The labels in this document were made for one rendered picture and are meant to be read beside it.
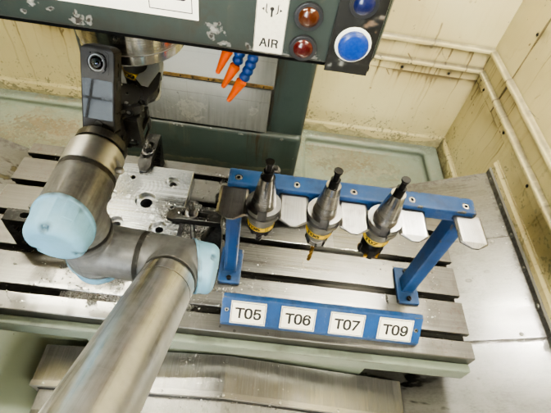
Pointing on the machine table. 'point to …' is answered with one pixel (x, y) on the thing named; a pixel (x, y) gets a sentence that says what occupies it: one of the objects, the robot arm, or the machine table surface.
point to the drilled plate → (183, 193)
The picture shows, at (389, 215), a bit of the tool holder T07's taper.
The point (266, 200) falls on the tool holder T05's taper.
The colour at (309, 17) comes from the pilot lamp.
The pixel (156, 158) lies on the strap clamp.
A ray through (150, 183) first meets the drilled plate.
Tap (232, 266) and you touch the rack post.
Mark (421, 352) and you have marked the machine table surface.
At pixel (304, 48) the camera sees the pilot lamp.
